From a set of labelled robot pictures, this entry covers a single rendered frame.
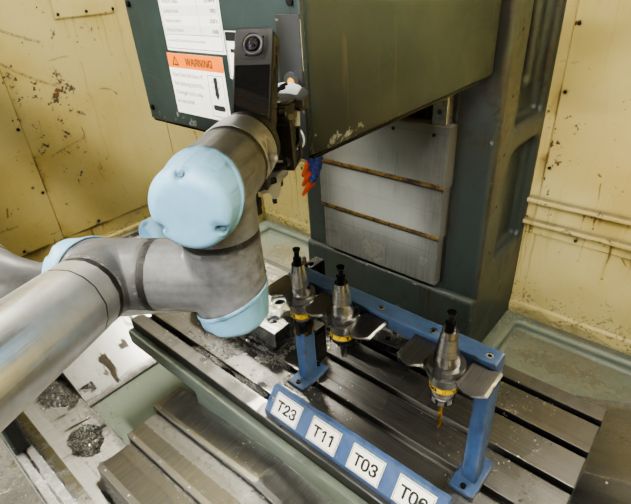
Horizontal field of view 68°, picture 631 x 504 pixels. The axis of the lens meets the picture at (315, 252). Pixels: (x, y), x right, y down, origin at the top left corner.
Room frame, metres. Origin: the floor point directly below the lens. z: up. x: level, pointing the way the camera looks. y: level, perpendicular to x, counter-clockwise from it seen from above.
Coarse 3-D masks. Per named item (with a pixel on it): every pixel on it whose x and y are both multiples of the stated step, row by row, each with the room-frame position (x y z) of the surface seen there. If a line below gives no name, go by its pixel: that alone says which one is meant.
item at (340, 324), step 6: (330, 306) 0.73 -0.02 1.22; (330, 312) 0.72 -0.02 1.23; (354, 312) 0.71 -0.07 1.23; (330, 318) 0.71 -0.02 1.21; (336, 318) 0.70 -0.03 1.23; (342, 318) 0.70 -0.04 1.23; (348, 318) 0.69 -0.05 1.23; (354, 318) 0.69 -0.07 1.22; (330, 324) 0.71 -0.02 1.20; (336, 324) 0.69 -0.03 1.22; (342, 324) 0.69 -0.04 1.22; (348, 324) 0.69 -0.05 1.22; (336, 330) 0.69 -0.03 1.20; (342, 330) 0.69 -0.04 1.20
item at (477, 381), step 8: (472, 368) 0.55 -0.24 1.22; (480, 368) 0.55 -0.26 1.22; (488, 368) 0.55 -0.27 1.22; (464, 376) 0.54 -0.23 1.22; (472, 376) 0.54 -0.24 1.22; (480, 376) 0.54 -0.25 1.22; (488, 376) 0.54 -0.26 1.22; (496, 376) 0.53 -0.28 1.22; (456, 384) 0.53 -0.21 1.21; (464, 384) 0.52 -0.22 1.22; (472, 384) 0.52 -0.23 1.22; (480, 384) 0.52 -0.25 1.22; (488, 384) 0.52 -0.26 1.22; (496, 384) 0.52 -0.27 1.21; (464, 392) 0.51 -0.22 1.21; (472, 392) 0.51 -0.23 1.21; (480, 392) 0.50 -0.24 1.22; (488, 392) 0.50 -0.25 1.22
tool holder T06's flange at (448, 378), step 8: (432, 352) 0.59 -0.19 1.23; (432, 360) 0.57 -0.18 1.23; (464, 360) 0.56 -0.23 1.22; (432, 368) 0.55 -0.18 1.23; (464, 368) 0.55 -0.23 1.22; (432, 376) 0.55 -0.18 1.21; (440, 376) 0.55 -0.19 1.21; (448, 376) 0.54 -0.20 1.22; (456, 376) 0.54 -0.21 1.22; (440, 384) 0.54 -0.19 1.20; (448, 384) 0.54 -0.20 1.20
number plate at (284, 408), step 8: (280, 392) 0.77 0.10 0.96; (280, 400) 0.76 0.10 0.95; (288, 400) 0.75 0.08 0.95; (272, 408) 0.75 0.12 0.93; (280, 408) 0.74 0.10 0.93; (288, 408) 0.74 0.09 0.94; (296, 408) 0.73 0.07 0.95; (280, 416) 0.73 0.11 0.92; (288, 416) 0.72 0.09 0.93; (296, 416) 0.71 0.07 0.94; (288, 424) 0.71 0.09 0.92; (296, 424) 0.70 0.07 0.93
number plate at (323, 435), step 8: (312, 424) 0.69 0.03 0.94; (320, 424) 0.68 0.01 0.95; (328, 424) 0.67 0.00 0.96; (312, 432) 0.67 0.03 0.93; (320, 432) 0.67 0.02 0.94; (328, 432) 0.66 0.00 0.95; (336, 432) 0.65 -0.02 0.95; (312, 440) 0.66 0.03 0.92; (320, 440) 0.66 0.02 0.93; (328, 440) 0.65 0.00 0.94; (336, 440) 0.64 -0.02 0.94; (328, 448) 0.64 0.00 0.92; (336, 448) 0.63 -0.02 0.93
